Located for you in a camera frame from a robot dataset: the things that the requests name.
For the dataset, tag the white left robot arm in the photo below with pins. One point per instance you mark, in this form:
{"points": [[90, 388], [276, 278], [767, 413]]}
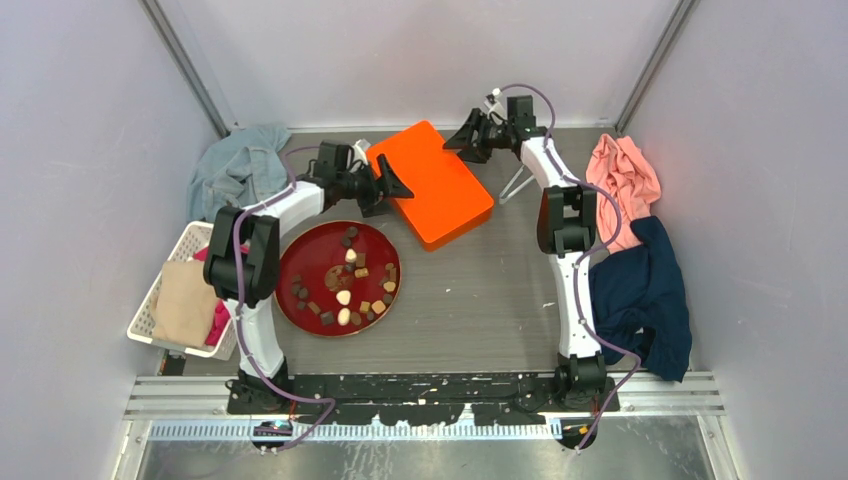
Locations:
{"points": [[242, 261]]}

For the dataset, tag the white plastic basket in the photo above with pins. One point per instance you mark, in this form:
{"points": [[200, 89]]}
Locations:
{"points": [[195, 236]]}

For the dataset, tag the white oval chocolate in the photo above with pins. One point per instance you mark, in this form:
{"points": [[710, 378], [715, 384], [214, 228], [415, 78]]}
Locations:
{"points": [[344, 316]]}

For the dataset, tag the pink cloth in basket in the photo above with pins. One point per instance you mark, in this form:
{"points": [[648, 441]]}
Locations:
{"points": [[221, 315]]}

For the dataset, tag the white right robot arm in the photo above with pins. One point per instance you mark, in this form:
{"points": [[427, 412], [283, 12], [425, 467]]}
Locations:
{"points": [[565, 228]]}

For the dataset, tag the white rounded chocolate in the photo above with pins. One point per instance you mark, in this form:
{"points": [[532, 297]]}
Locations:
{"points": [[344, 297]]}

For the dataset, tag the navy blue cloth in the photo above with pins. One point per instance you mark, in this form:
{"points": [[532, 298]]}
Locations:
{"points": [[639, 302]]}

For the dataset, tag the caramel rounded square chocolate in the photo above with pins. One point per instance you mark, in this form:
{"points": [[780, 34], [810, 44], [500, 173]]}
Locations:
{"points": [[378, 307]]}

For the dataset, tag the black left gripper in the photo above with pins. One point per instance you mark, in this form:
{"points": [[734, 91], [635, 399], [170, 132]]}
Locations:
{"points": [[389, 186]]}

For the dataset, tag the round red plate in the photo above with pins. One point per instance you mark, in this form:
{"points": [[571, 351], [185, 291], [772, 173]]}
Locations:
{"points": [[318, 251]]}

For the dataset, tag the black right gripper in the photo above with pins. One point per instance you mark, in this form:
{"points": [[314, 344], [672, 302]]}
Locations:
{"points": [[477, 151]]}

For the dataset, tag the light blue denim cloth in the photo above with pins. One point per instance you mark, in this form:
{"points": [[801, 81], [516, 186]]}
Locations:
{"points": [[240, 170]]}

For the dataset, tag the metal tweezers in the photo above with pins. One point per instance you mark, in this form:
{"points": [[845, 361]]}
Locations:
{"points": [[520, 180]]}

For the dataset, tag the dark square pyramid chocolate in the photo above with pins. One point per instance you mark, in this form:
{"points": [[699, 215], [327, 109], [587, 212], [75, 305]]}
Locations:
{"points": [[327, 318]]}

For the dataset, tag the beige cloth in basket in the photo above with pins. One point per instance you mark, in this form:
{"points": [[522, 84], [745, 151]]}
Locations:
{"points": [[183, 308]]}

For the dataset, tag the orange box lid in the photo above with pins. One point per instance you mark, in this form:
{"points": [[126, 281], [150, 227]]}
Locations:
{"points": [[417, 156]]}

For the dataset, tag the salmon pink cloth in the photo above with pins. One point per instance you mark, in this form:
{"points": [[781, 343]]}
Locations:
{"points": [[618, 166]]}

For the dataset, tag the orange chocolate box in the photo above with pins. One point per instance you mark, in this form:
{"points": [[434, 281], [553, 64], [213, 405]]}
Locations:
{"points": [[438, 219]]}

